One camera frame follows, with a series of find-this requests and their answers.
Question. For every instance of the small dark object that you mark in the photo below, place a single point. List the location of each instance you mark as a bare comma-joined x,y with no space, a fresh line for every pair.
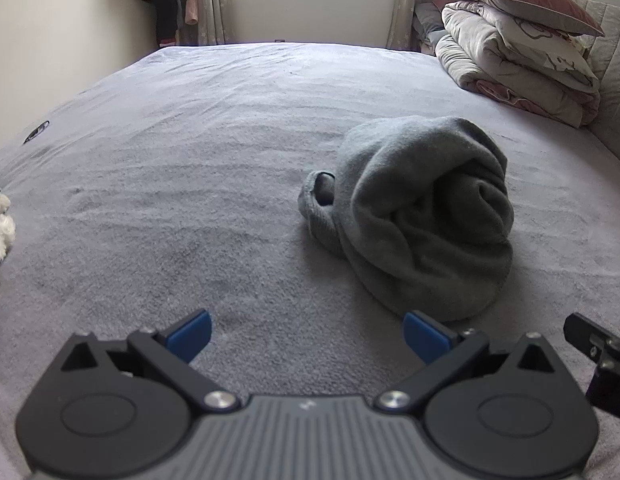
37,131

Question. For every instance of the grey quilted headboard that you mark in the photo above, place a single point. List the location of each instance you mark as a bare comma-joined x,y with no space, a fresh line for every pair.
612,75

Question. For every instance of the hanging dark clothes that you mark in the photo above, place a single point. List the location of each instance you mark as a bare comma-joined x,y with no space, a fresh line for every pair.
165,5

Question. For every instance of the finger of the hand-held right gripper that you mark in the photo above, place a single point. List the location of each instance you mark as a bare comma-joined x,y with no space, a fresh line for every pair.
612,387
585,332

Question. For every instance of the folded white floral duvet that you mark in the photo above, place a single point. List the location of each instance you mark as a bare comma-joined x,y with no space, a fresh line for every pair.
490,55

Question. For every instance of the bed with grey sheet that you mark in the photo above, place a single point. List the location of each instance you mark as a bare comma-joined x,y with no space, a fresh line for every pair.
190,160

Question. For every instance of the white plush toy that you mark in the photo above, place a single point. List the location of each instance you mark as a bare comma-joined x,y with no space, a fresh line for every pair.
0,230

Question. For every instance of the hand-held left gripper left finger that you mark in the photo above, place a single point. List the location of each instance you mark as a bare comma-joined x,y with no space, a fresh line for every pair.
192,332

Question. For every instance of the grey folded bedding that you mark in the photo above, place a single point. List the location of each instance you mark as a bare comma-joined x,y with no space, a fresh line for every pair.
427,22

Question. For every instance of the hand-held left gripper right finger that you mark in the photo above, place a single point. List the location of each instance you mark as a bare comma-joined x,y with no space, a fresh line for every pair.
422,332

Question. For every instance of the grey cat-print sweater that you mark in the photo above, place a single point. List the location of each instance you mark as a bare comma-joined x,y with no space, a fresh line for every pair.
415,210

